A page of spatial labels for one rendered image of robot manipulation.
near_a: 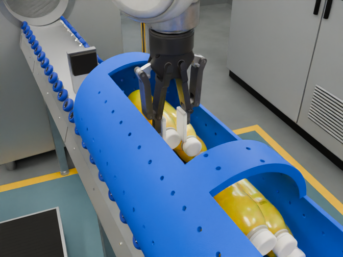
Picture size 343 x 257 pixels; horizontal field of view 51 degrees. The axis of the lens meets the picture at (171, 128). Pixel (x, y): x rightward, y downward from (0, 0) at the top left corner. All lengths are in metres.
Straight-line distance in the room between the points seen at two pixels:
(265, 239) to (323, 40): 2.03
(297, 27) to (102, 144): 2.11
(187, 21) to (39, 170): 2.07
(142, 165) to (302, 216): 0.30
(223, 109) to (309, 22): 0.98
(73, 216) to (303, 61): 1.78
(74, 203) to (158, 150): 1.69
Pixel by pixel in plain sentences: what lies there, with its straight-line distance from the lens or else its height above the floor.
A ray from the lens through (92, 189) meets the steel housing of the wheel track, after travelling 1.01.
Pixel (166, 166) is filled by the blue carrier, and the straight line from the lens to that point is 0.54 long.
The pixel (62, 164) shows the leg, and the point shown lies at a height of 0.09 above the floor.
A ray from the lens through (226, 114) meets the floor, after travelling 2.96.
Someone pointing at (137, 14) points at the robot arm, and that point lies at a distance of 0.36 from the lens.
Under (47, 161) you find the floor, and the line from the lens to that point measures 2.58.
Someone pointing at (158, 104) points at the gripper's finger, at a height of 1.23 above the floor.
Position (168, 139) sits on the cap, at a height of 1.14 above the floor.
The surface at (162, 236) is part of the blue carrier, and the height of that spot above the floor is 1.15.
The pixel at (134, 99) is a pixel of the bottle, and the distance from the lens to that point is 0.80.
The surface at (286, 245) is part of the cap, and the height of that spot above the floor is 1.11.
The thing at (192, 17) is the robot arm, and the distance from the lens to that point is 0.57.
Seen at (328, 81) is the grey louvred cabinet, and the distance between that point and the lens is 2.47.
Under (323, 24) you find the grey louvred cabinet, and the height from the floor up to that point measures 0.85.
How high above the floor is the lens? 1.56
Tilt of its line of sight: 34 degrees down
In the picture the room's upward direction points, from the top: straight up
